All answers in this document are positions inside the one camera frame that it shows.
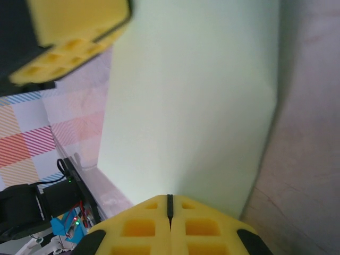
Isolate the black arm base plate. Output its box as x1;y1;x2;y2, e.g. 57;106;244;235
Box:
56;157;103;228

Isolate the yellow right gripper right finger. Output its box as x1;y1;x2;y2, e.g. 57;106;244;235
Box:
171;195;271;255

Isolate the thin black wire loop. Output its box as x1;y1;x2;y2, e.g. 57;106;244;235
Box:
56;158;70;184

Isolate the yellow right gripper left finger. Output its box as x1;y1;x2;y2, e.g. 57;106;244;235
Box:
71;195;171;255

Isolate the light green paper sheet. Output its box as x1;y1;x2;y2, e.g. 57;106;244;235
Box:
97;0;281;223

